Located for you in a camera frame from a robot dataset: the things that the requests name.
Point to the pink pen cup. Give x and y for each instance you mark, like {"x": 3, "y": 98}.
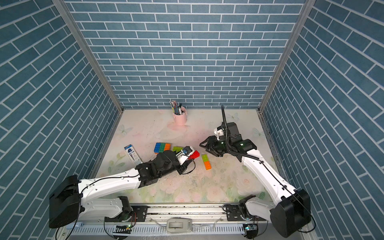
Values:
{"x": 181, "y": 119}

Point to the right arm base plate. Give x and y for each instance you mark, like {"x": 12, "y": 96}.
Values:
{"x": 236, "y": 213}

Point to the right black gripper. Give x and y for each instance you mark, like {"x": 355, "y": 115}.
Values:
{"x": 212, "y": 141}

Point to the red lego brick top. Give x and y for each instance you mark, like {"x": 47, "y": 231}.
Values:
{"x": 194, "y": 155}

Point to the orange lego brick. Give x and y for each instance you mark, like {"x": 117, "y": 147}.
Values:
{"x": 167, "y": 147}
{"x": 207, "y": 165}

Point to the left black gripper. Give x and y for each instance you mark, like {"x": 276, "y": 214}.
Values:
{"x": 184, "y": 166}

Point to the white handheld device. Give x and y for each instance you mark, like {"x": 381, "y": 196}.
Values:
{"x": 179, "y": 225}

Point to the pens in cup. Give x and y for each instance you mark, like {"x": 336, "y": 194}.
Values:
{"x": 177, "y": 108}

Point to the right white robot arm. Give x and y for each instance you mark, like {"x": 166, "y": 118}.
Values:
{"x": 289, "y": 210}

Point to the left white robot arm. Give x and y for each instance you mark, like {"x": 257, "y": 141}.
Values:
{"x": 74, "y": 198}

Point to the white blue small box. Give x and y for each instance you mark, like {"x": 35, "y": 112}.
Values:
{"x": 132, "y": 154}

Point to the lime lego brick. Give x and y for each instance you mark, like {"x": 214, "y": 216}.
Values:
{"x": 205, "y": 158}
{"x": 177, "y": 149}

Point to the blue lego brick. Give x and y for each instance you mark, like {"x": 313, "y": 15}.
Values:
{"x": 157, "y": 148}

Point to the lime lego brick top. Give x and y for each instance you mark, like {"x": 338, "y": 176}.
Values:
{"x": 205, "y": 158}

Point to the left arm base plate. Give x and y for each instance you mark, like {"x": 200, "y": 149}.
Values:
{"x": 137, "y": 214}

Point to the dark green lego brick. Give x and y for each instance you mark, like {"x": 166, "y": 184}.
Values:
{"x": 162, "y": 147}

